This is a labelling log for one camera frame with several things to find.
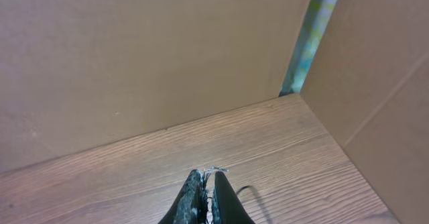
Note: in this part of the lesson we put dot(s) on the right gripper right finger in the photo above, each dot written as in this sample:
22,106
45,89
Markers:
226,207

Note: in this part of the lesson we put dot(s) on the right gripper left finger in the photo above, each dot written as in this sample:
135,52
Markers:
191,204

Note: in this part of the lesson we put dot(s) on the black usb cable long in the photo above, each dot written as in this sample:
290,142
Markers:
212,170

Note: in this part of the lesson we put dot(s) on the cardboard right wall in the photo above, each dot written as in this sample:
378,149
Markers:
368,85

